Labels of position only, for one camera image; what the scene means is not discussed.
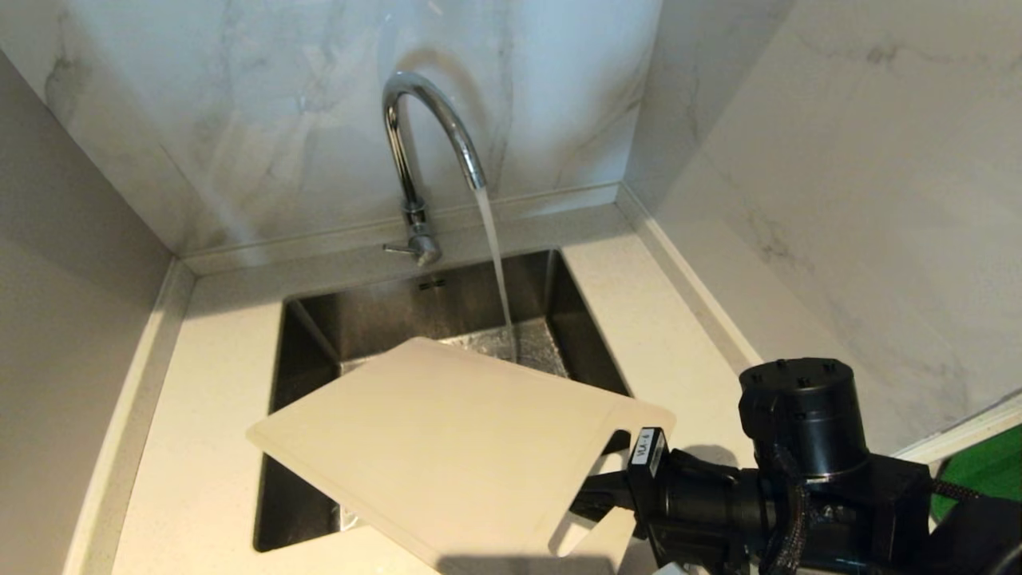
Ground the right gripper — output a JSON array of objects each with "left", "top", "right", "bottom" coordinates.
[{"left": 569, "top": 427, "right": 759, "bottom": 575}]

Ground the white plastic cutting board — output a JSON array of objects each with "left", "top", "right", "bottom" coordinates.
[{"left": 246, "top": 336, "right": 677, "bottom": 575}]

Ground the chrome gooseneck faucet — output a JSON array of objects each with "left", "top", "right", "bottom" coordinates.
[{"left": 382, "top": 71, "right": 488, "bottom": 268}]

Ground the stainless steel sink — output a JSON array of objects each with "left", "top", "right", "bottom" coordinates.
[{"left": 253, "top": 248, "right": 632, "bottom": 553}]

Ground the green mat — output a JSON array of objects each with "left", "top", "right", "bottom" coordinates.
[{"left": 930, "top": 423, "right": 1022, "bottom": 521}]

